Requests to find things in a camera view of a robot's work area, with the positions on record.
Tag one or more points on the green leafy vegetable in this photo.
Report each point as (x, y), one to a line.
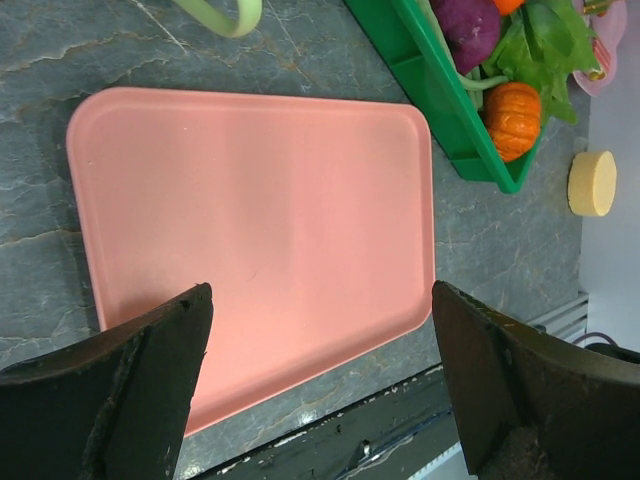
(542, 43)

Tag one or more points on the pink serving tray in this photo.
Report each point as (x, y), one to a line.
(311, 219)

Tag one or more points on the green vegetable crate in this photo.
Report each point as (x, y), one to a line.
(406, 43)

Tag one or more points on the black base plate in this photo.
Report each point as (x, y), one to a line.
(391, 434)

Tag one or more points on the lying carrot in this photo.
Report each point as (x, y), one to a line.
(507, 7)

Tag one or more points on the green long beans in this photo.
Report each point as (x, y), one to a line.
(472, 83)

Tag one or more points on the small orange pumpkin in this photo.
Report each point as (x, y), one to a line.
(512, 118)

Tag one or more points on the green mug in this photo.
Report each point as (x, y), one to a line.
(249, 13)

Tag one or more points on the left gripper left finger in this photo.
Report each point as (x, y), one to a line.
(112, 406)

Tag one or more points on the purple onion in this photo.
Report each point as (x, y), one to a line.
(471, 29)

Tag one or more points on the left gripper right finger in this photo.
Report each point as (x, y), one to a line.
(528, 405)

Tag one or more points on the pink three-tier cake stand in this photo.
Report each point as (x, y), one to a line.
(608, 20)

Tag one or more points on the yellow round sponge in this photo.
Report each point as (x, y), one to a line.
(592, 183)

